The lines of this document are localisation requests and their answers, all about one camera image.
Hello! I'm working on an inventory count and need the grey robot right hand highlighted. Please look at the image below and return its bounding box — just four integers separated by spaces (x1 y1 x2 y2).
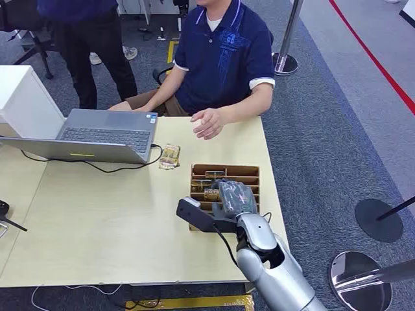
211 180 259 222

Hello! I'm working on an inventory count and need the person's left hand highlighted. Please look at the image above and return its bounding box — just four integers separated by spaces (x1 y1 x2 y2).
190 108 225 141

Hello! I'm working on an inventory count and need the cardboard card organizer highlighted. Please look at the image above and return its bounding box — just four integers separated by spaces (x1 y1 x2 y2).
189 163 261 232

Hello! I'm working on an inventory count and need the seated person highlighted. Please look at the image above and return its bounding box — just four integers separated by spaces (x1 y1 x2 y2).
108 0 276 141

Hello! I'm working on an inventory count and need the standing person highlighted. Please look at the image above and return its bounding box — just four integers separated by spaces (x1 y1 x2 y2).
36 0 138 110

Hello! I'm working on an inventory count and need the black chair armrest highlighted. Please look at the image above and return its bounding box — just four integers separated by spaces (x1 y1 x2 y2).
152 65 175 86

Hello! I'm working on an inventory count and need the chrome stanchion with dark base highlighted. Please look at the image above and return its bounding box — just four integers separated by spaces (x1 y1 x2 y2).
272 0 305 77

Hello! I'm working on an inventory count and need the yellow floor tape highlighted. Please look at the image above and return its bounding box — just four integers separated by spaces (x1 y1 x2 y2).
125 294 255 311

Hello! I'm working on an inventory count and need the black equipment stand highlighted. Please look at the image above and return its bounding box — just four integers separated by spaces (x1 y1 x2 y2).
173 0 190 31

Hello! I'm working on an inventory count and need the grey laptop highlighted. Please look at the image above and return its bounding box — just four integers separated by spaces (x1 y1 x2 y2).
0 108 159 165

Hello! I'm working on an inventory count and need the red floor tape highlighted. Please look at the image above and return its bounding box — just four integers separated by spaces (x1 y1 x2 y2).
328 0 415 116

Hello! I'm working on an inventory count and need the black office chair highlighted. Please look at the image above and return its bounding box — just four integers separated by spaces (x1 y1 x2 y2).
0 0 56 80

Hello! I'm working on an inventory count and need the black desk gadget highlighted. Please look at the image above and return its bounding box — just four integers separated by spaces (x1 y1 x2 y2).
0 200 29 233

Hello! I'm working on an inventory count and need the white sign board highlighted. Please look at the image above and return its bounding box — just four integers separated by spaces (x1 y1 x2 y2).
399 0 415 29

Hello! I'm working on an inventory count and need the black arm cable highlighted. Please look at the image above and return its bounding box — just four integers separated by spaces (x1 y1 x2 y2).
212 225 241 269

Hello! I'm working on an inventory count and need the dark wrist camera box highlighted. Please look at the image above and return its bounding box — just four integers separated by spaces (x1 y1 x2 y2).
175 196 239 234

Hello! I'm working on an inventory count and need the black laptop cable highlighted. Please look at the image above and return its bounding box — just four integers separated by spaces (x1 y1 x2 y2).
20 143 163 174

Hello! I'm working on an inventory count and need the white floor cable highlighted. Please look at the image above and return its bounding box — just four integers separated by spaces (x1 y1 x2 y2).
30 283 123 311

